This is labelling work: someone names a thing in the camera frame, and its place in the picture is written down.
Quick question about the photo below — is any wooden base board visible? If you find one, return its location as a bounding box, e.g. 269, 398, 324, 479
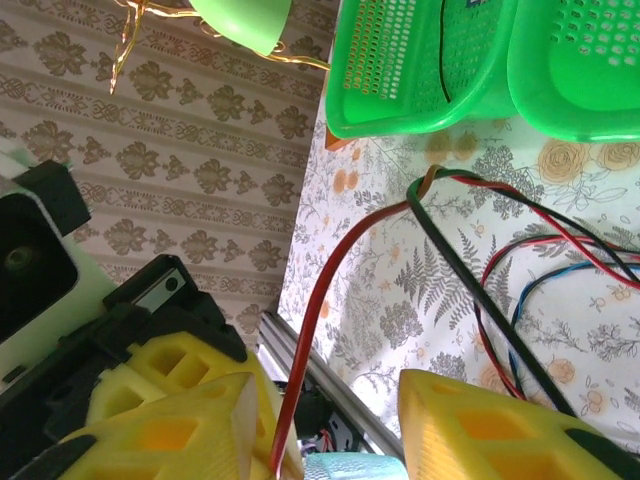
323, 127, 362, 151

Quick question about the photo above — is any black cable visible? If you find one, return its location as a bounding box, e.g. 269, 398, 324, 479
438, 7, 451, 104
405, 169, 640, 419

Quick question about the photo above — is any floral tablecloth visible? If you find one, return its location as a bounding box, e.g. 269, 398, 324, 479
277, 114, 640, 454

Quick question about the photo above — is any blue cable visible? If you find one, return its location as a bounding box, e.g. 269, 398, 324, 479
512, 262, 640, 326

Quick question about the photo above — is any brown cable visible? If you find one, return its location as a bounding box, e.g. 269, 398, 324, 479
416, 164, 444, 204

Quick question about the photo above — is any gold wire goblet stand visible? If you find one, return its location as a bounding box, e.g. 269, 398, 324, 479
108, 0, 332, 97

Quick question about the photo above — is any green plastic basket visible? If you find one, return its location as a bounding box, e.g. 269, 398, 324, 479
507, 0, 640, 145

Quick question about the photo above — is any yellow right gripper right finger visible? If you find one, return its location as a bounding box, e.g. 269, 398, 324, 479
397, 368, 640, 480

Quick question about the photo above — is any teal translucent cup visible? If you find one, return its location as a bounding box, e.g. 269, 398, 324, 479
303, 451, 407, 480

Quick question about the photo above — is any green basket with label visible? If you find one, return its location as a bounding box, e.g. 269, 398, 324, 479
324, 0, 524, 141

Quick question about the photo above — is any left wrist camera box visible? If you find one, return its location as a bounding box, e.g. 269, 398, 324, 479
0, 144, 109, 386

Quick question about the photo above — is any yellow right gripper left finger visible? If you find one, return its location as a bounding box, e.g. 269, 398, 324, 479
27, 372, 261, 480

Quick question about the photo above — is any green plastic goblet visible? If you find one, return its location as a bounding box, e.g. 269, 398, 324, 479
187, 0, 294, 57

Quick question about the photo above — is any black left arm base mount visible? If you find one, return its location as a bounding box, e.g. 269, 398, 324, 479
292, 387, 366, 454

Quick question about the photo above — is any red cable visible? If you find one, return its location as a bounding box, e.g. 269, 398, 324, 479
268, 169, 640, 476

